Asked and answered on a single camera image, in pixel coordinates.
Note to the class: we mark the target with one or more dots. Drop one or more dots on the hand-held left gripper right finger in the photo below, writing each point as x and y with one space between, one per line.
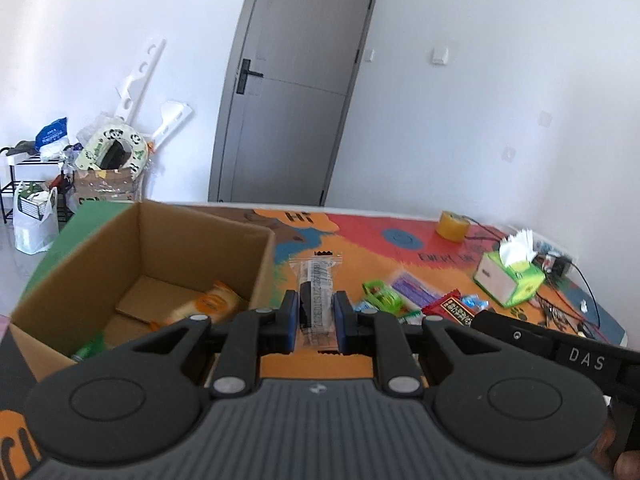
342 322

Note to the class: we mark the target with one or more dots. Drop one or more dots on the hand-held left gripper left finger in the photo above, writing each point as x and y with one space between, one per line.
291 322

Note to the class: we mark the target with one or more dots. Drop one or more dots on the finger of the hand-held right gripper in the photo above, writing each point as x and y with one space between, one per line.
520 335

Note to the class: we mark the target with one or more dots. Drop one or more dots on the clear packet of black cookies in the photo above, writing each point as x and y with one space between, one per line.
315 300

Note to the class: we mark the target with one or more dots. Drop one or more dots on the purple snack packet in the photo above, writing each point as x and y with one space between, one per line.
415 287

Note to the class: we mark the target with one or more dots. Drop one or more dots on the beige wafer packet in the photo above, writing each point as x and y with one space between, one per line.
210 305

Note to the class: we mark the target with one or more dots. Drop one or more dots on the green triangular snack packet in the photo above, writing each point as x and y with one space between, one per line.
90 347

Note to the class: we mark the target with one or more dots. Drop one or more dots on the blue snack packet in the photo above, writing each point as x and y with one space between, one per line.
365 306

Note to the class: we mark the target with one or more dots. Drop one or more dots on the small green snack packet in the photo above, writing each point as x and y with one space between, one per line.
382 296

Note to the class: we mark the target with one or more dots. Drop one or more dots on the blue white candy packet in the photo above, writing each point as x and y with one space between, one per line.
474 302

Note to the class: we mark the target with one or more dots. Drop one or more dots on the green tissue box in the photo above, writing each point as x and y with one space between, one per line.
505 280

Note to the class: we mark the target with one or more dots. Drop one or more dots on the colourful cartoon table mat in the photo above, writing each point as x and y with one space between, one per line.
370 260

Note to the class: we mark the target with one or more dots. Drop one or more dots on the red snack packet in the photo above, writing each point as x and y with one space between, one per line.
447 310

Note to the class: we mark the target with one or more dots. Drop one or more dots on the black power adapter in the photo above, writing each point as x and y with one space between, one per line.
557 264

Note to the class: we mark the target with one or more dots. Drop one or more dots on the white power strip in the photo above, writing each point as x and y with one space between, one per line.
545 252

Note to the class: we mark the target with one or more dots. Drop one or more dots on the yellow tape roll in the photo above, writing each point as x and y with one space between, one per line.
452 227

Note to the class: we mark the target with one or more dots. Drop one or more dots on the short white foam board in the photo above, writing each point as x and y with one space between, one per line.
170 120

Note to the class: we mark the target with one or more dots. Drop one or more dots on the grey room door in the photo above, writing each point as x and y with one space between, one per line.
295 85

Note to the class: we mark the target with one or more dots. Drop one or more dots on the white shopping bag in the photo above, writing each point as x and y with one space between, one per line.
32 232

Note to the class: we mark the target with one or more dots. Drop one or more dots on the tall white foam board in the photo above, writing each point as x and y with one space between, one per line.
137 77

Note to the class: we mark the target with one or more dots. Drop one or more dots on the blue plastic bag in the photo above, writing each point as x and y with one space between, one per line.
51 135

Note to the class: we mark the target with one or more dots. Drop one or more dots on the black shoe rack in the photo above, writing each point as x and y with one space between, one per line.
7 190

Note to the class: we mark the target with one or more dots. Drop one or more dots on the white light switch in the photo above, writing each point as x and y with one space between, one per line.
439 56

